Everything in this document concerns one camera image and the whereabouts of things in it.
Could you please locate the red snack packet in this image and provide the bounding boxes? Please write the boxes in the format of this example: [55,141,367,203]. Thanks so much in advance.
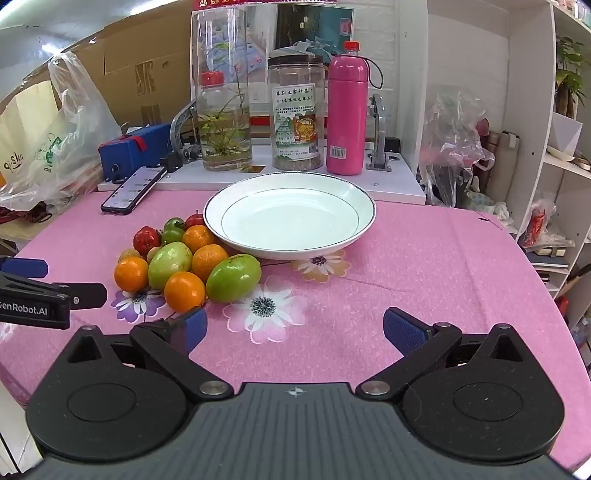
[526,198,561,247]

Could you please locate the blue machine box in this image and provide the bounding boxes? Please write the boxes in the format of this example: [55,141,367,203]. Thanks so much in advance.
[98,124,174,183]

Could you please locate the large green fruit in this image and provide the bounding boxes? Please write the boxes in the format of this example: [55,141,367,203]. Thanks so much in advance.
[148,241,194,291]
[205,253,262,304]

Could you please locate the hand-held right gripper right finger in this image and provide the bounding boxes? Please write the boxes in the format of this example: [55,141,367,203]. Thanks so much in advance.
[356,306,534,401]

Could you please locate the cream shopping bag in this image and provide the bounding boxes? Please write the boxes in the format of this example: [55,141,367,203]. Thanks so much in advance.
[0,80,63,188]

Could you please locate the stack of books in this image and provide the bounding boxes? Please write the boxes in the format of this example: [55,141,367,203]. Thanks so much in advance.
[526,249,573,278]

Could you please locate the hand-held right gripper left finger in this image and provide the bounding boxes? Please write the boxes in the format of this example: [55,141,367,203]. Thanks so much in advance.
[60,306,234,403]

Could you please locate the grey metal handle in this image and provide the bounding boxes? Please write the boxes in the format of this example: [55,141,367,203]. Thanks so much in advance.
[170,99,201,164]

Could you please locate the tall glass vase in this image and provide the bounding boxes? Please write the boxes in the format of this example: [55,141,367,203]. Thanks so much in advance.
[191,8,254,172]

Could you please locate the clear plastic jar with label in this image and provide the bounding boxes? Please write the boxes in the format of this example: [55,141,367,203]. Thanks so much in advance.
[268,48,326,171]

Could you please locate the dark red cord bundle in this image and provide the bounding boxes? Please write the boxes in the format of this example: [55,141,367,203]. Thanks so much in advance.
[0,200,52,225]

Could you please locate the pink thermos bottle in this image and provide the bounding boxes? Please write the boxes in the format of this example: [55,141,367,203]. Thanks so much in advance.
[326,52,384,176]

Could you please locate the white base board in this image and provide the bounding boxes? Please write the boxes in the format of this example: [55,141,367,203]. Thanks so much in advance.
[97,143,426,206]

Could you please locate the clear plastic bag green print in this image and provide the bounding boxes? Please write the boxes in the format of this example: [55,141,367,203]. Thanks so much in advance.
[9,51,122,213]

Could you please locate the green potted plant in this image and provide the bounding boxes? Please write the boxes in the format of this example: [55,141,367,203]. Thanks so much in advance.
[554,37,587,118]

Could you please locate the pink floral tablecloth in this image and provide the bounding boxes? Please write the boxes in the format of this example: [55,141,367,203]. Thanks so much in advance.
[0,191,591,462]

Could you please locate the crumpled clear plastic bag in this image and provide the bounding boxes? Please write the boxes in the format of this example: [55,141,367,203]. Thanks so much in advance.
[418,85,497,208]

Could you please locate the white square planter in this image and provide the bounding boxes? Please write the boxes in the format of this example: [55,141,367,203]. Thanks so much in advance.
[547,113,583,160]

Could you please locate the metal clamp stand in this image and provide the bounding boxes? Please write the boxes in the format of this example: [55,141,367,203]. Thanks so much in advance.
[366,93,393,172]

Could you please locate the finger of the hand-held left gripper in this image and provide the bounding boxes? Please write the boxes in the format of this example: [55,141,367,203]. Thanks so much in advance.
[0,257,49,280]
[0,271,108,310]

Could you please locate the white plate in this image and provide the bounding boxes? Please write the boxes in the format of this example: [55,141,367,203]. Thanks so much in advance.
[204,172,377,260]

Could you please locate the orange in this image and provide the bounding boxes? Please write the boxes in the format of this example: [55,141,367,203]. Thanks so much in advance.
[114,257,150,293]
[182,224,218,254]
[191,244,230,283]
[164,271,206,313]

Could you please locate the clear bottle with red cap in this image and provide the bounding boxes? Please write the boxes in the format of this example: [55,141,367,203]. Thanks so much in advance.
[196,71,228,153]

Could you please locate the white shelf unit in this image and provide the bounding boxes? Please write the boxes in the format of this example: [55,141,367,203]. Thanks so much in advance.
[503,0,591,324]

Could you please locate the cardboard box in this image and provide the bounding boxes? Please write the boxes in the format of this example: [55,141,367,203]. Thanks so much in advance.
[69,2,195,134]

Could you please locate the black smartphone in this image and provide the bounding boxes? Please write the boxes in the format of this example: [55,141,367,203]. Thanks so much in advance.
[100,166,168,214]

